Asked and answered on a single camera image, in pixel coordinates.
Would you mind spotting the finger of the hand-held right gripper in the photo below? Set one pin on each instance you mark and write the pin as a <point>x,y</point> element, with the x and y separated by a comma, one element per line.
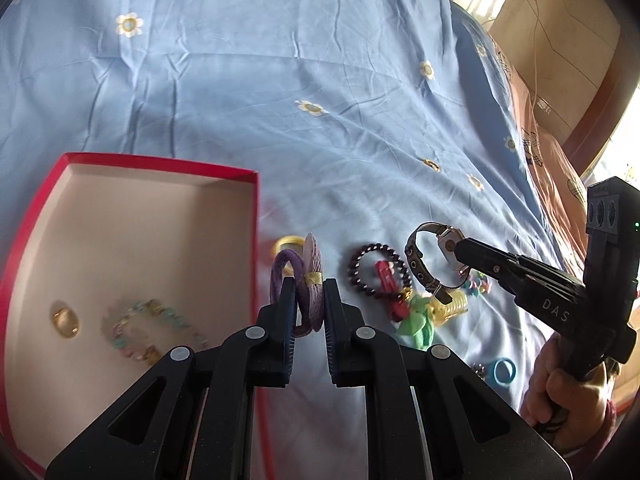
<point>482,260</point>

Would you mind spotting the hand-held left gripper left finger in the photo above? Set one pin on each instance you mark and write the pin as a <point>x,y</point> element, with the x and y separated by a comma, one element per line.
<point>287,322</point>

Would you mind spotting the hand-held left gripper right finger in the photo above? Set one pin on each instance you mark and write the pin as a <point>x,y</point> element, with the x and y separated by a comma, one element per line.
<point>330,332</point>

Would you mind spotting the yellow hair claw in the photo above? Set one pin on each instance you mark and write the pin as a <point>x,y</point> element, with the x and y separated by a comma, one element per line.
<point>447,307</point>

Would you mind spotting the red hair clip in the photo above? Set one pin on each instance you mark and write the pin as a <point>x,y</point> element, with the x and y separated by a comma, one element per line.
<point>385,275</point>

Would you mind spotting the red cardboard box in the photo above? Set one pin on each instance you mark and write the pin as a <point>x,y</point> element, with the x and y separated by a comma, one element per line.
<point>125,235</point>

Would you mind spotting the person's right forearm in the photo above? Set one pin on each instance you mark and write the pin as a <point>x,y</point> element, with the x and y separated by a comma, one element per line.
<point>595,445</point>

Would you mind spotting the person's right hand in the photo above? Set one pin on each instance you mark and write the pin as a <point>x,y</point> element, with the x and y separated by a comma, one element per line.
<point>545,390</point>

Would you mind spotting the peach printed bedsheet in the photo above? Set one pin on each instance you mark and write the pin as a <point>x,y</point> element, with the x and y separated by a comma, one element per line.
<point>545,160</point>

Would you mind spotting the blue flowered blanket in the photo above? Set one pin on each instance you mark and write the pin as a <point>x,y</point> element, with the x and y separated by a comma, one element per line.
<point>300,60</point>

